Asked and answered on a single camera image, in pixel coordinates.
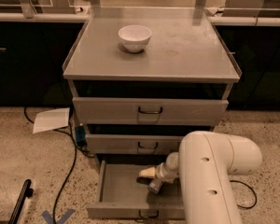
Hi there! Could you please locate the white paper sheet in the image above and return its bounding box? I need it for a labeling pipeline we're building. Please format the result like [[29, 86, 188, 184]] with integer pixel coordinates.
[[33, 108, 70, 133]]

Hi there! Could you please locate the dark base cabinet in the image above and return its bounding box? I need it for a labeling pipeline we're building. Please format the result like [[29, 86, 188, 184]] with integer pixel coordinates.
[[0, 21, 82, 106], [217, 26, 280, 110]]

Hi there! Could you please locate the clear plastic water bottle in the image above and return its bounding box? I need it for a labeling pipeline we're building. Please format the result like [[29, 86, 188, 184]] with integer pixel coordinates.
[[147, 178, 163, 194]]

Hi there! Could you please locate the black cable left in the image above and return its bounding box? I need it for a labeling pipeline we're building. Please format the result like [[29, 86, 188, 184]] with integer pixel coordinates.
[[23, 106, 95, 224]]

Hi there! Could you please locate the white ceramic bowl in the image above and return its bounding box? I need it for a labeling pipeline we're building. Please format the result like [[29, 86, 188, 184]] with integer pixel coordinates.
[[118, 25, 152, 53]]

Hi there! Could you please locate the bottom grey drawer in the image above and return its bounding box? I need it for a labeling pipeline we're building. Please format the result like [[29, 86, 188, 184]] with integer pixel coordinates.
[[87, 155, 185, 219]]

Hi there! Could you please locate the dark left base cabinet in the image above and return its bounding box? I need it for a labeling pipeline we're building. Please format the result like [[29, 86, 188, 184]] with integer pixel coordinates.
[[0, 21, 82, 106]]

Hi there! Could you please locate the top grey drawer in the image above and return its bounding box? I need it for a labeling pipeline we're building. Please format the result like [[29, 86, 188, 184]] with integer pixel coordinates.
[[73, 97, 228, 126]]

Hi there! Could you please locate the grey metal drawer cabinet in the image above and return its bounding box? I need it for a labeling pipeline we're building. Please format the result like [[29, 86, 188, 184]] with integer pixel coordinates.
[[62, 7, 243, 172]]

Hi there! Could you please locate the black bar on floor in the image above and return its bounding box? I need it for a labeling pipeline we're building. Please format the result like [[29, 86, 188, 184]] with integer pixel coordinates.
[[8, 179, 34, 224]]

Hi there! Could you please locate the middle grey drawer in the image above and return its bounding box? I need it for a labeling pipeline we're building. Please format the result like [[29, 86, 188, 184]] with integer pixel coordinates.
[[86, 134, 182, 155]]

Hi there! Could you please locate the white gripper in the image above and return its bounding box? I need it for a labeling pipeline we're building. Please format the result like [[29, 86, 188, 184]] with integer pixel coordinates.
[[139, 162, 176, 183]]

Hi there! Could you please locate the grey drawer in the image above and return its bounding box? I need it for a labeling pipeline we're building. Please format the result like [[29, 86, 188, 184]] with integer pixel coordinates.
[[73, 97, 228, 126], [86, 134, 182, 155], [87, 155, 185, 219]]

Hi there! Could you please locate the dark right base cabinet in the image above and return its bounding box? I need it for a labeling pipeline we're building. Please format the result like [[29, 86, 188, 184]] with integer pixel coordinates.
[[217, 26, 280, 110]]

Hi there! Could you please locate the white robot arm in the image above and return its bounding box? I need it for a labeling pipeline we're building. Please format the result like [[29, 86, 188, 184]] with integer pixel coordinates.
[[139, 131, 262, 224]]

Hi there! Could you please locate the black cable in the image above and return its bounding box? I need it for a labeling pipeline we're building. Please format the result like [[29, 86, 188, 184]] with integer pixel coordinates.
[[23, 106, 95, 224], [229, 179, 259, 211]]

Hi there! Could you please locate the black cable right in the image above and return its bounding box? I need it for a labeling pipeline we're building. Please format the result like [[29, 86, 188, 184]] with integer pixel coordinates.
[[229, 179, 259, 211]]

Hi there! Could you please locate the blue power adapter box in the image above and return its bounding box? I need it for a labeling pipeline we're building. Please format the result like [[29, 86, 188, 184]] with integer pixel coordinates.
[[75, 126, 86, 147]]

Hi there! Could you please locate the blue tape cross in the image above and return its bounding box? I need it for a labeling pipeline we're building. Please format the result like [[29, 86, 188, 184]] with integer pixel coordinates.
[[41, 208, 77, 224]]

